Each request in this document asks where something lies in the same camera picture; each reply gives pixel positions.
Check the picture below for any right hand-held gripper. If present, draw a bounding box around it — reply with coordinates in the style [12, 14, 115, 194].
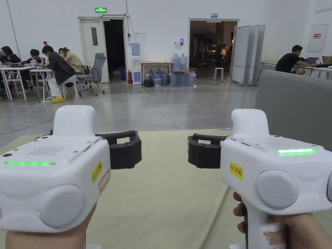
[186, 108, 332, 249]

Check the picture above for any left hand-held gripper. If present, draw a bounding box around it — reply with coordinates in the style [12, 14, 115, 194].
[0, 105, 143, 235]

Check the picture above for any person's left hand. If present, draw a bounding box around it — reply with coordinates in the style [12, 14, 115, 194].
[5, 203, 97, 249]

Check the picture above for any person's right hand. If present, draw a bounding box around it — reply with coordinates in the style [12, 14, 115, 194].
[229, 191, 332, 249]

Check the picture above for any group of blue water bottles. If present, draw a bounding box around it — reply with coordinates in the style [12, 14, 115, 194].
[145, 53, 197, 87]

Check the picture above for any white water dispenser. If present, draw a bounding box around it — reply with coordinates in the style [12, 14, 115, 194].
[131, 42, 142, 85]

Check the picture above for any grey office chair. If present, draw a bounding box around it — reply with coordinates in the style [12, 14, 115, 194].
[77, 53, 107, 97]

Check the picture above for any yellow table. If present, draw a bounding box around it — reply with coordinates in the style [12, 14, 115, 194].
[141, 61, 172, 85]

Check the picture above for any grey padded headboard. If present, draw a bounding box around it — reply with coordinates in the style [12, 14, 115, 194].
[255, 69, 332, 149]

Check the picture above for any white door with window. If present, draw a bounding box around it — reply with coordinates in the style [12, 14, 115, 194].
[79, 19, 110, 84]

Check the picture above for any white table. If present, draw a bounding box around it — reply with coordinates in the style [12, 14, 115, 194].
[0, 64, 33, 101]
[30, 67, 79, 103]

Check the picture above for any long table with laptops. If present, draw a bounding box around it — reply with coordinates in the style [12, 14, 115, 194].
[260, 56, 332, 79]

